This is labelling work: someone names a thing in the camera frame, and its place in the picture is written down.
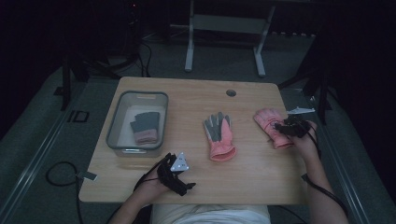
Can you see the person's white clothing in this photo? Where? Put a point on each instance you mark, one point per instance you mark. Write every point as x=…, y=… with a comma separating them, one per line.
x=211, y=214

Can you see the person's right hand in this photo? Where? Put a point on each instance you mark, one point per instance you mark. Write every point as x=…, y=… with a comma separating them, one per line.
x=306, y=143

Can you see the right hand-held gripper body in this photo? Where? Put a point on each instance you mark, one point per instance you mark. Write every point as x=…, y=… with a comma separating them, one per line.
x=295, y=124

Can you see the small grey plug box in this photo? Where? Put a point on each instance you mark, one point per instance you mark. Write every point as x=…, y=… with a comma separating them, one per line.
x=87, y=176

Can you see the black rectangular floor bracket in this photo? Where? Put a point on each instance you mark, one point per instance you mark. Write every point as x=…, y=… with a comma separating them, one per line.
x=78, y=116

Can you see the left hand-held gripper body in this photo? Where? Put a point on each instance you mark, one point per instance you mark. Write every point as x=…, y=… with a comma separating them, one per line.
x=174, y=172

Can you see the person's left hand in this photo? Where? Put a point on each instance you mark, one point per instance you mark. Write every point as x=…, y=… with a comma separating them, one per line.
x=149, y=188

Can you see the pink glove with grey palm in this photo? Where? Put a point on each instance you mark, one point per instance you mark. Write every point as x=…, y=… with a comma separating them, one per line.
x=219, y=137

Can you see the pink glove with cartoon print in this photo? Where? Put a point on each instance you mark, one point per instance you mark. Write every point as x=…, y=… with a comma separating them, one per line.
x=267, y=123

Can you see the clear plastic bin grey rim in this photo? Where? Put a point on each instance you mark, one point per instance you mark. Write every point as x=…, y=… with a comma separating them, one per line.
x=138, y=124

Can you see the black metal stand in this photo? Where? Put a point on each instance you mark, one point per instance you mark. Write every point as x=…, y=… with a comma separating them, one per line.
x=74, y=67
x=317, y=81

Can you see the white metal desk frame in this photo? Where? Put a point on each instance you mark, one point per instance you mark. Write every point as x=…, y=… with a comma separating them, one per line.
x=227, y=24

